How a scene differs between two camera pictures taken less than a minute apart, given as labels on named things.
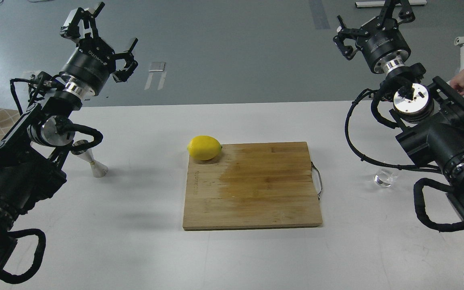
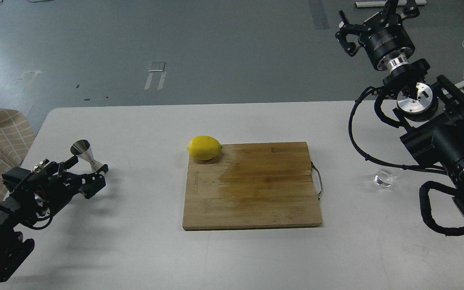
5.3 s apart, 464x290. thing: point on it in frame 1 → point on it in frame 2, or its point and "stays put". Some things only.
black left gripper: (92, 63) → (56, 187)
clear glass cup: (384, 178) stays put
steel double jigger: (99, 170) stays put
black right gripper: (381, 40) stays put
